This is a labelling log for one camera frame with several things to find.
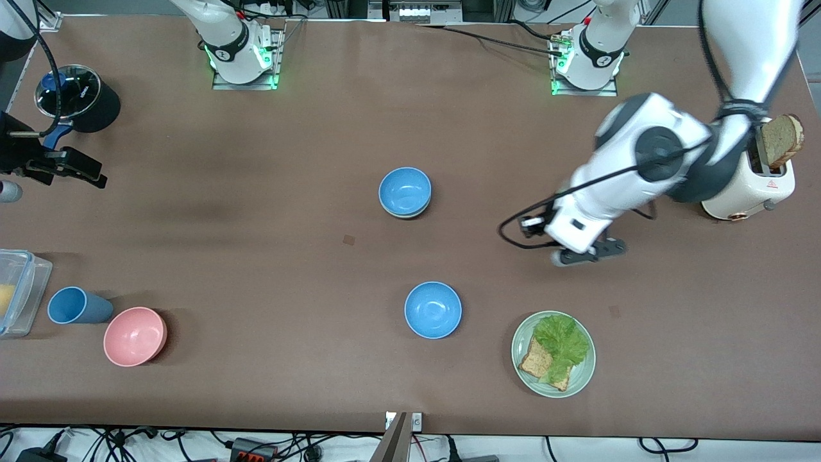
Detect white toaster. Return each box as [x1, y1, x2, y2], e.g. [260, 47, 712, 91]
[699, 119, 797, 222]

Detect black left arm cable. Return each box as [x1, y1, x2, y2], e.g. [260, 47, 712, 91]
[499, 0, 802, 251]

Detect grey power strip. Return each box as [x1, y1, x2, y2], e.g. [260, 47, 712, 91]
[368, 0, 464, 25]

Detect seeded bread slice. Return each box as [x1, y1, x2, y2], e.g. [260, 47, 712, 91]
[518, 336, 571, 393]

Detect black power strip red switches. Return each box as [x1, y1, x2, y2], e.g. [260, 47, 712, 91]
[230, 437, 278, 462]

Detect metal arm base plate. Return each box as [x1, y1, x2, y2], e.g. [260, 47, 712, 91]
[550, 71, 619, 98]
[212, 26, 287, 91]

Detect aluminium frame profile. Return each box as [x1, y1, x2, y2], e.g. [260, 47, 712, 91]
[32, 0, 63, 31]

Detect green bowl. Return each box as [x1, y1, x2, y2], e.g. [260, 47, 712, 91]
[378, 192, 432, 221]

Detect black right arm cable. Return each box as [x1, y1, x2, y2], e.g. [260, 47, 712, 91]
[19, 0, 63, 139]

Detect blue plastic cup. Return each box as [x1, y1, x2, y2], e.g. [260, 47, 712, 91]
[47, 286, 115, 325]

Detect green lettuce leaf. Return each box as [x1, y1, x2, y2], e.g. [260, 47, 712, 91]
[533, 314, 591, 386]

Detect clear plastic container blue clips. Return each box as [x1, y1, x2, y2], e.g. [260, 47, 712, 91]
[0, 249, 53, 339]

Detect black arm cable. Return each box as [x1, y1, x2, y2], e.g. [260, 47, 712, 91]
[499, 0, 802, 251]
[19, 0, 63, 139]

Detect grey metal stand bar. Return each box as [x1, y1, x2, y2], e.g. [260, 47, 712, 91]
[370, 411, 409, 462]

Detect black table cable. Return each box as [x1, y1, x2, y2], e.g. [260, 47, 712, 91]
[416, 23, 560, 53]
[505, 19, 562, 40]

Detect black pot blue handle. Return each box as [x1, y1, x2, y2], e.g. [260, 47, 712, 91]
[34, 64, 122, 150]

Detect blue bowl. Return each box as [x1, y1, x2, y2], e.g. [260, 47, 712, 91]
[378, 167, 433, 218]
[404, 281, 463, 339]

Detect brown toast slice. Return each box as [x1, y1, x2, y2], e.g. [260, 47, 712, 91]
[761, 114, 806, 171]

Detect black power adapter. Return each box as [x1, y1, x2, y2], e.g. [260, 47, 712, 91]
[16, 447, 68, 462]

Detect pink bowl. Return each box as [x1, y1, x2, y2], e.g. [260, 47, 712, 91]
[103, 307, 169, 368]

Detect green plate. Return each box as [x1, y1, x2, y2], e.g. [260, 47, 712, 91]
[511, 310, 597, 399]

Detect glass lid blue knob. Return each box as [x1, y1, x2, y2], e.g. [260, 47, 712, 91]
[34, 64, 102, 120]

